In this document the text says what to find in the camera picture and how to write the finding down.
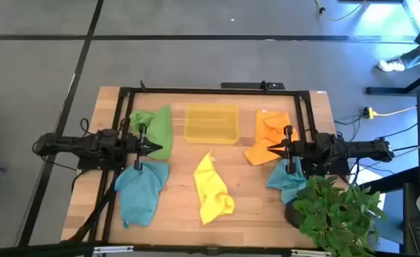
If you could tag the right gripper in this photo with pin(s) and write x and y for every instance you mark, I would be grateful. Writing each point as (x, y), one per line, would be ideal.
(297, 150)

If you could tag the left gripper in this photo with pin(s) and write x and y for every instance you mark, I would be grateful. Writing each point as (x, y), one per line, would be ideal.
(133, 147)

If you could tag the green microfiber towel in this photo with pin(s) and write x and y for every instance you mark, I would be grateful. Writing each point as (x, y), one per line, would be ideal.
(161, 125)

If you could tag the orange microfiber towel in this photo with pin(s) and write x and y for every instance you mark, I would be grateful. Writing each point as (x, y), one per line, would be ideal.
(266, 125)

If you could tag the yellow translucent plastic bin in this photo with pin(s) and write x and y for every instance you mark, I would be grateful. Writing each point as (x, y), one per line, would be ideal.
(211, 123)

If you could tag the yellow microfiber towel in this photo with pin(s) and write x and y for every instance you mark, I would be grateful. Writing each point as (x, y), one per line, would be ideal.
(209, 185)

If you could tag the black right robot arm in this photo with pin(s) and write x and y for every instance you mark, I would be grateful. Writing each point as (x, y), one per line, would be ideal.
(356, 149)

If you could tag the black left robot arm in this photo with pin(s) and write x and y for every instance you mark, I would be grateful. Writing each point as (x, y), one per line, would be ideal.
(70, 144)

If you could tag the small teal microfiber towel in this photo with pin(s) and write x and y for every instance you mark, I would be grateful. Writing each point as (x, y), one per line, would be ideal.
(284, 182)

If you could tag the large teal microfiber towel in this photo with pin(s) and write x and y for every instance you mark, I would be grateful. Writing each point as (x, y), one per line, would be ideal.
(138, 192)

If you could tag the black plant pot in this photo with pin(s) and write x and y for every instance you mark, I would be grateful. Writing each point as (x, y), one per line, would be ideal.
(291, 216)

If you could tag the green leafy plant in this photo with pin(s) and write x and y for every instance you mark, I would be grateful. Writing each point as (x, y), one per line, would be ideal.
(334, 214)

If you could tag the black desk leg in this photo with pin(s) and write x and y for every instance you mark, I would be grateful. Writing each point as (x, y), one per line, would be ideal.
(391, 180)

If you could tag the person's shoe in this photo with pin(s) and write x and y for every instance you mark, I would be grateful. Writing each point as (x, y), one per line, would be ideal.
(389, 65)

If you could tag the black rig beam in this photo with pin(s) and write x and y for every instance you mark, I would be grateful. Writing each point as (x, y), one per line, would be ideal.
(52, 248)

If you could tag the black metal table frame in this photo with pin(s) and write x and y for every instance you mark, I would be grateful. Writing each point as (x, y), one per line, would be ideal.
(213, 91)

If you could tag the silver metal bracket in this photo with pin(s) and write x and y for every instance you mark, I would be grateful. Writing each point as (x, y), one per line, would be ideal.
(309, 253)
(113, 249)

